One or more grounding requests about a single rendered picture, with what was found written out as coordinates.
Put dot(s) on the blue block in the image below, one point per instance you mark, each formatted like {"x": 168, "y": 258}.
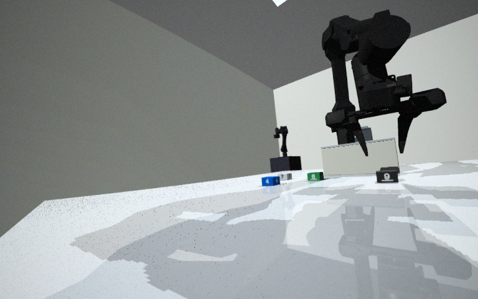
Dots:
{"x": 270, "y": 181}

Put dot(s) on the green block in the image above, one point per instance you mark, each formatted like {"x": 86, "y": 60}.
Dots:
{"x": 315, "y": 176}

